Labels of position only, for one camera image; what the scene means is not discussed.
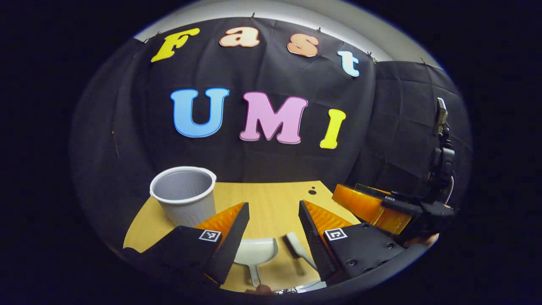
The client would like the wooden desktop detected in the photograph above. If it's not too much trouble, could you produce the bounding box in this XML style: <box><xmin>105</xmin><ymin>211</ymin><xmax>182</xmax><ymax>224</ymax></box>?
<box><xmin>122</xmin><ymin>180</ymin><xmax>361</xmax><ymax>294</ymax></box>

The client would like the black backdrop cloth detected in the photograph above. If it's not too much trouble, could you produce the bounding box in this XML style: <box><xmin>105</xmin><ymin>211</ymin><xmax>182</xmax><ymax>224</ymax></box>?
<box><xmin>69</xmin><ymin>16</ymin><xmax>474</xmax><ymax>255</ymax></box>

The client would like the white garbage bin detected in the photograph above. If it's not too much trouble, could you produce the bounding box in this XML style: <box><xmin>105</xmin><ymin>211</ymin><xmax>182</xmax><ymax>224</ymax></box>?
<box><xmin>149</xmin><ymin>166</ymin><xmax>218</xmax><ymax>228</ymax></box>

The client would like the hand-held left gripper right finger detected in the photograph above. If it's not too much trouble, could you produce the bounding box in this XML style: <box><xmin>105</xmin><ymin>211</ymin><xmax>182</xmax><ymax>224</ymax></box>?
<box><xmin>298</xmin><ymin>200</ymin><xmax>408</xmax><ymax>283</ymax></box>

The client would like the grey dustpan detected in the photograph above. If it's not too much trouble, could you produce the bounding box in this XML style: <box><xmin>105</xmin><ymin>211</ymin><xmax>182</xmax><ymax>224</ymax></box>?
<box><xmin>234</xmin><ymin>237</ymin><xmax>279</xmax><ymax>288</ymax></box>

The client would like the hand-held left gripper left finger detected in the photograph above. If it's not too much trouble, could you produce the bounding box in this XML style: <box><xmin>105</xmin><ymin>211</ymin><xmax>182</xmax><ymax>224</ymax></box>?
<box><xmin>122</xmin><ymin>202</ymin><xmax>250</xmax><ymax>286</ymax></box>

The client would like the small grey broom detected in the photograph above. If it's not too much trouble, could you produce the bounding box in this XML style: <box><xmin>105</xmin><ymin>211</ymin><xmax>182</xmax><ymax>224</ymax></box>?
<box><xmin>284</xmin><ymin>231</ymin><xmax>318</xmax><ymax>271</ymax></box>

